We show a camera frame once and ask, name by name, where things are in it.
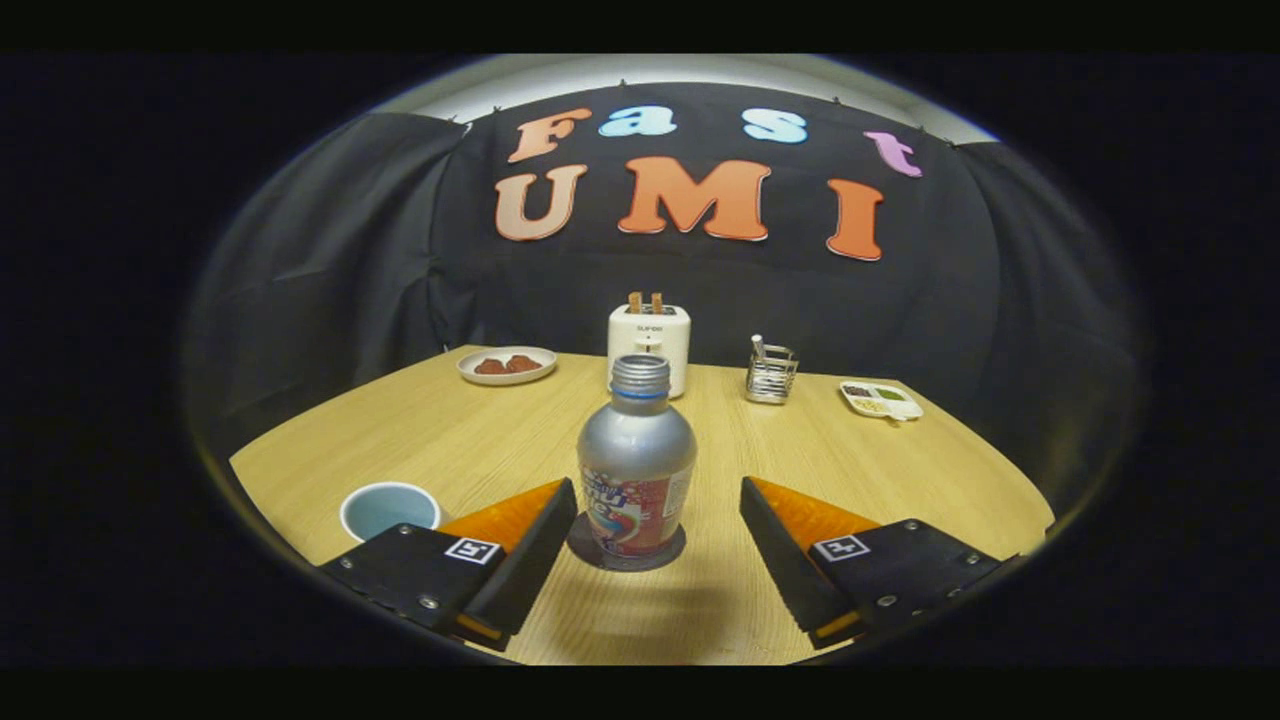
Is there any white divided dish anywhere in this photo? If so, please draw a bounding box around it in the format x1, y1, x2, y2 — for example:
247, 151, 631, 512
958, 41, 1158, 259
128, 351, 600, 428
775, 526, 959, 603
839, 380, 925, 422

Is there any dark round coaster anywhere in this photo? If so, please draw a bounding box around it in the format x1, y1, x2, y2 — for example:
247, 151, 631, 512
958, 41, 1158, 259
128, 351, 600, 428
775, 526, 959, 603
566, 512, 688, 573

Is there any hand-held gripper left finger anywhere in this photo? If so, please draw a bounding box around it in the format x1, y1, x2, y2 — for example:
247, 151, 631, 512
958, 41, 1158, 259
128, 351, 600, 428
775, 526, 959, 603
318, 477, 579, 653

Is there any small white plate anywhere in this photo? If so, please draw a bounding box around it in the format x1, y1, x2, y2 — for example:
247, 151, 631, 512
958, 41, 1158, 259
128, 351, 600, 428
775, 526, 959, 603
456, 346, 558, 387

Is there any white cup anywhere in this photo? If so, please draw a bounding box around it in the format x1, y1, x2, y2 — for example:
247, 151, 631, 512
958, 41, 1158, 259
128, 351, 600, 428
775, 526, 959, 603
339, 481, 443, 544

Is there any black backdrop cloth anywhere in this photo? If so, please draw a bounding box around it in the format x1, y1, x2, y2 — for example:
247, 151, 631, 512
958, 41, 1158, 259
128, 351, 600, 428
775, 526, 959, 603
183, 82, 1141, 521

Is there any silver juice bottle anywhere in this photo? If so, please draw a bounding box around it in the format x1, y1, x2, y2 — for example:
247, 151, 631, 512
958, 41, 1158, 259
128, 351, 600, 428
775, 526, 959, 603
577, 354, 698, 559

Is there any white toaster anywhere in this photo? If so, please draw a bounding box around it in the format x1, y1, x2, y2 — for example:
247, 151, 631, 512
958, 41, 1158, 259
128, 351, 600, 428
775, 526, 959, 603
607, 304, 693, 399

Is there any metal wire utensil holder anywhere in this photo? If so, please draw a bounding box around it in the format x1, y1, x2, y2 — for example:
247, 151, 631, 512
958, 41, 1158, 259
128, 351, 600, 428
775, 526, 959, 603
745, 343, 800, 406

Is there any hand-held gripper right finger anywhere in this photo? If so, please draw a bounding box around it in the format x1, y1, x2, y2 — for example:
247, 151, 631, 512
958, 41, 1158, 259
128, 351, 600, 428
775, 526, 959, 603
740, 476, 1021, 651

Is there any wooden table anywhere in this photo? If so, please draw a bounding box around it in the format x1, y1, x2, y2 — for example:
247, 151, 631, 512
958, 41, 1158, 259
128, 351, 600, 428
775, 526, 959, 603
230, 345, 1056, 666

